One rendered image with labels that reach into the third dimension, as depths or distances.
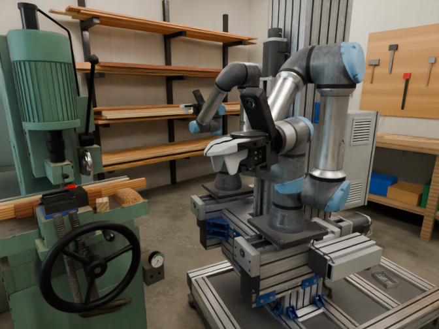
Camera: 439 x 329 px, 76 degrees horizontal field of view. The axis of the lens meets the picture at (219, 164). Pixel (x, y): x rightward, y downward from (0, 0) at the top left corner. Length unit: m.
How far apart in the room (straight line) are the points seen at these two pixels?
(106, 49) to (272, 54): 2.65
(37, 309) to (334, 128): 1.13
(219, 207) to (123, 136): 2.43
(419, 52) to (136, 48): 3.09
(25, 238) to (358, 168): 1.36
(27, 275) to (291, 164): 0.89
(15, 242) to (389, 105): 3.51
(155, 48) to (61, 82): 2.88
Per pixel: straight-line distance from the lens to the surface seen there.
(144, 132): 3.80
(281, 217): 1.07
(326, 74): 0.93
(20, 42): 1.10
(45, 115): 1.08
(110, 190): 1.26
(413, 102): 3.65
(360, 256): 1.22
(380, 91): 3.75
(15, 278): 1.14
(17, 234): 1.08
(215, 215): 1.48
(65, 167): 1.15
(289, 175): 0.71
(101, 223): 0.91
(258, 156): 0.56
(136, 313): 1.39
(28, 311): 1.21
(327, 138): 0.95
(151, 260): 1.20
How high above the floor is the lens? 1.33
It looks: 15 degrees down
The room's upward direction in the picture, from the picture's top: straight up
